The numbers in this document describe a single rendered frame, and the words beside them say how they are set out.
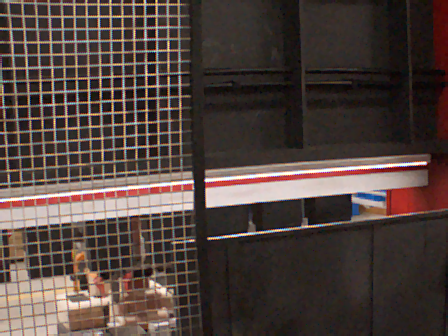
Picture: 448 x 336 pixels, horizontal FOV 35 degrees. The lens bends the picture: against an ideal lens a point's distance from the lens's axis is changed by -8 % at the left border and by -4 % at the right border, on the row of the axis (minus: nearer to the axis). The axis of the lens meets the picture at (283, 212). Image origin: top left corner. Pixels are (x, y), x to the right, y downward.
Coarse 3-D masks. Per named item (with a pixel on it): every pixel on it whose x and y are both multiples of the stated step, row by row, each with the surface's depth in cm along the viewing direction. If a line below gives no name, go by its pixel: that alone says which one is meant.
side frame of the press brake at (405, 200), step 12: (432, 0) 260; (444, 0) 254; (444, 12) 255; (444, 24) 256; (444, 36) 257; (444, 48) 258; (444, 60) 258; (444, 96) 261; (444, 108) 262; (444, 120) 263; (444, 132) 264; (432, 156) 272; (444, 156) 266; (432, 168) 273; (444, 168) 266; (432, 180) 274; (444, 180) 267; (396, 192) 296; (408, 192) 289; (420, 192) 281; (432, 192) 274; (444, 192) 268; (396, 204) 297; (408, 204) 289; (420, 204) 282; (432, 204) 275; (444, 204) 269
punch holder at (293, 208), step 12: (252, 204) 251; (264, 204) 245; (276, 204) 247; (288, 204) 249; (300, 204) 251; (252, 216) 252; (264, 216) 246; (276, 216) 248; (288, 216) 250; (300, 216) 252; (252, 228) 253; (264, 228) 246; (276, 228) 248; (288, 228) 251
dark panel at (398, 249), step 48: (192, 240) 184; (240, 240) 189; (288, 240) 197; (336, 240) 204; (384, 240) 212; (432, 240) 220; (192, 288) 186; (240, 288) 192; (288, 288) 199; (336, 288) 206; (384, 288) 214; (432, 288) 223
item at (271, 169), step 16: (336, 160) 232; (352, 160) 235; (368, 160) 238; (384, 160) 241; (400, 160) 243; (416, 160) 247; (144, 176) 204; (160, 176) 206; (176, 176) 208; (192, 176) 211; (208, 176) 213; (224, 176) 215; (240, 176) 217; (0, 192) 185; (16, 192) 187; (32, 192) 189; (64, 192) 193
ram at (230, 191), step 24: (360, 168) 261; (384, 168) 266; (408, 168) 271; (96, 192) 218; (120, 192) 221; (144, 192) 225; (192, 192) 233; (216, 192) 237; (240, 192) 241; (264, 192) 245; (288, 192) 249; (312, 192) 253; (336, 192) 257; (0, 216) 205; (96, 216) 219; (120, 216) 223
